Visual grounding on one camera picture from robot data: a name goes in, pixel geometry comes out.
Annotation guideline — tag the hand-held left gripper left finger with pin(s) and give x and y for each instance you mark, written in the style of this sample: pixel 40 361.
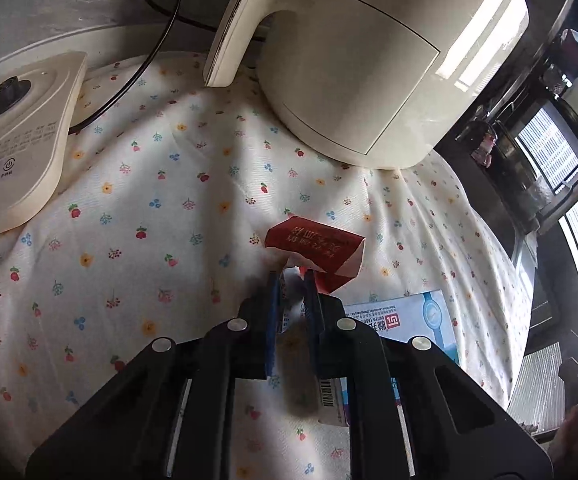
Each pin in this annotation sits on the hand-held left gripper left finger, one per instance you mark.
pixel 272 330

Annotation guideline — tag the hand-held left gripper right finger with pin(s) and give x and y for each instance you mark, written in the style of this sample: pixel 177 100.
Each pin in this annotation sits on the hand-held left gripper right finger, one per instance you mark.
pixel 311 330

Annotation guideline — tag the red paper carton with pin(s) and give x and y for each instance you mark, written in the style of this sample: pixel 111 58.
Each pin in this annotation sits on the red paper carton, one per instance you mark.
pixel 319 245

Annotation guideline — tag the window blind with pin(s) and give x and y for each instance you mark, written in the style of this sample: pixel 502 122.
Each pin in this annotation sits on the window blind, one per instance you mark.
pixel 539 390

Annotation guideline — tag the blue white carton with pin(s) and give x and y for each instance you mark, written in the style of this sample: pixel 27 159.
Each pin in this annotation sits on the blue white carton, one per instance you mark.
pixel 419 320

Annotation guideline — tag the floral print cloth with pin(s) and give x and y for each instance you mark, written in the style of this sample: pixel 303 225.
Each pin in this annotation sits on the floral print cloth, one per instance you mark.
pixel 169 220

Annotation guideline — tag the black dish rack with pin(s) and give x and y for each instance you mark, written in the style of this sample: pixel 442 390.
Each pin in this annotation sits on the black dish rack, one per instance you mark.
pixel 544 150

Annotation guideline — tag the small pink bottle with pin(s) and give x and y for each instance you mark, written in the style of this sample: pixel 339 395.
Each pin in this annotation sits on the small pink bottle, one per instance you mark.
pixel 488 147

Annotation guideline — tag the white electric kettle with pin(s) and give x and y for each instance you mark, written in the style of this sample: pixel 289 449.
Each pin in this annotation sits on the white electric kettle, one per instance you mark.
pixel 369 60

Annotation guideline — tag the cream kettle base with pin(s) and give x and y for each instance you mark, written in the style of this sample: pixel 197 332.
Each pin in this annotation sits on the cream kettle base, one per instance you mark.
pixel 14 145

